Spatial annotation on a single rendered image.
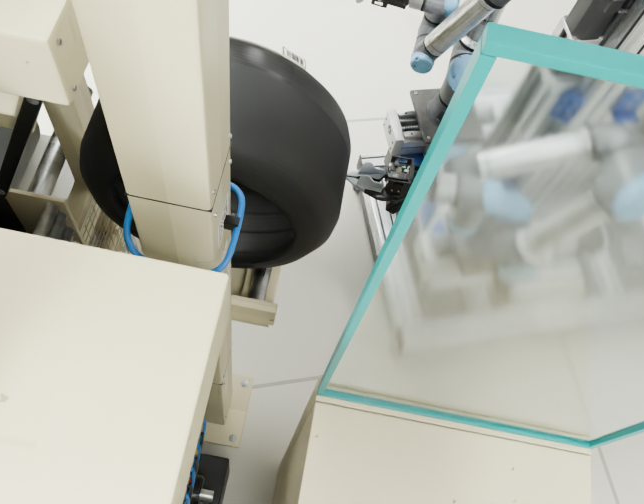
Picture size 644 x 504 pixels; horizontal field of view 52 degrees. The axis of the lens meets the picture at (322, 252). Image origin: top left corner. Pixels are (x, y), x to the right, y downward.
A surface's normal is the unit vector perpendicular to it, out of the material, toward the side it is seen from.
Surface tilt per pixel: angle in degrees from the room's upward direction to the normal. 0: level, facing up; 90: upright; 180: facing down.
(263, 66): 16
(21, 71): 90
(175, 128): 90
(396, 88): 0
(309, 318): 0
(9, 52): 90
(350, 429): 0
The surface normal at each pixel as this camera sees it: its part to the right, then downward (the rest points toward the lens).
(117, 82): -0.17, 0.88
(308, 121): 0.72, -0.20
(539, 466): 0.12, -0.43
